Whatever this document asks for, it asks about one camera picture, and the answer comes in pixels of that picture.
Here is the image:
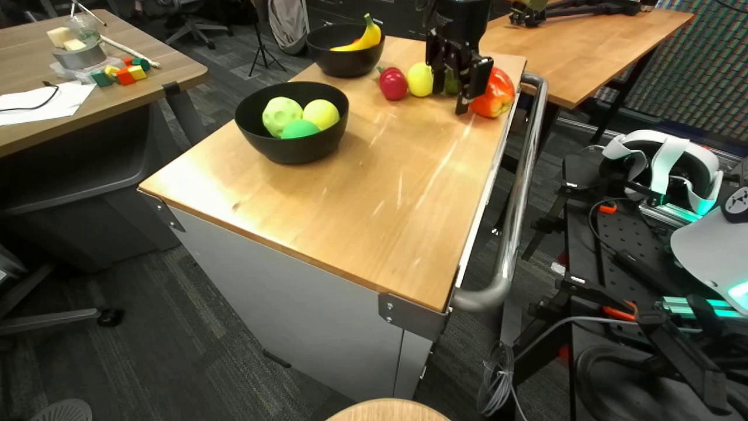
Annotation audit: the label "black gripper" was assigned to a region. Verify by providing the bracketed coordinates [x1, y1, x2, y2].
[423, 0, 495, 118]

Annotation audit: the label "yellow toy lemon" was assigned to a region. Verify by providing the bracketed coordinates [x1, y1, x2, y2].
[302, 96, 343, 133]
[404, 61, 436, 102]

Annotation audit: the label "red toy radish green leaves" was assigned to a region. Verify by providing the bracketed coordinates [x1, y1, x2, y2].
[375, 63, 411, 104]

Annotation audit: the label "green toy ball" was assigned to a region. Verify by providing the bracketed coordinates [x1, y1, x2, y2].
[278, 118, 322, 144]

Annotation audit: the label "light green toy cabbage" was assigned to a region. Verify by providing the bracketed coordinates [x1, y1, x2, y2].
[259, 95, 307, 141]

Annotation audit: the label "black bowl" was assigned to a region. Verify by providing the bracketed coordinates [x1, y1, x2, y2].
[307, 22, 387, 79]
[233, 79, 353, 166]

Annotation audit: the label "black tripod device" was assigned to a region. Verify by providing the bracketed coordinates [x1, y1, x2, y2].
[508, 0, 644, 30]

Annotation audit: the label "plain wooden table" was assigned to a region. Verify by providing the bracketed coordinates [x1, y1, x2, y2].
[477, 3, 696, 155]

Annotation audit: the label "white VR headset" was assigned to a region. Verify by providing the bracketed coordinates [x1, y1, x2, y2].
[599, 126, 727, 230]

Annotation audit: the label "dark ribbed panel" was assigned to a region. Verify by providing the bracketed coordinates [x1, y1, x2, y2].
[622, 0, 748, 138]

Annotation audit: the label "white cart wooden top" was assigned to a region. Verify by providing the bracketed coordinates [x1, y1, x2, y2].
[137, 36, 551, 406]

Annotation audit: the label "white curved device housing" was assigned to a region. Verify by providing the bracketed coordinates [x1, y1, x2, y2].
[668, 206, 748, 319]

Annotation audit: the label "thin white rod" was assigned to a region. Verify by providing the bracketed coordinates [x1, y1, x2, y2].
[98, 34, 164, 70]

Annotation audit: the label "round wooden stool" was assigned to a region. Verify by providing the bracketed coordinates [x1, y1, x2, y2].
[324, 396, 454, 421]

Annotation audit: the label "clear plastic container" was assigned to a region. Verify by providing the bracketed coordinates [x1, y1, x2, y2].
[46, 14, 109, 73]

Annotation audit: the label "white paper sheets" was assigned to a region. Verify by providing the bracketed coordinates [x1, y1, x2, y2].
[0, 79, 98, 130]

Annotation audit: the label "wooden office desk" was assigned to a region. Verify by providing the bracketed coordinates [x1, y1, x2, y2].
[0, 7, 211, 276]

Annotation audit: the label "black office chair base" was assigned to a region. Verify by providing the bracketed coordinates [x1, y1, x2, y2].
[0, 243, 125, 337]

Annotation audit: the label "metal cart handle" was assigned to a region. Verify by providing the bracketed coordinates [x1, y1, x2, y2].
[451, 73, 548, 316]

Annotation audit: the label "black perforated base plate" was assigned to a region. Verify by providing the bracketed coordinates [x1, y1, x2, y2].
[564, 147, 748, 421]

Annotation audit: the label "orange handled clamp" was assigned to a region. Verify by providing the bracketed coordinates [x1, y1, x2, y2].
[599, 303, 641, 324]

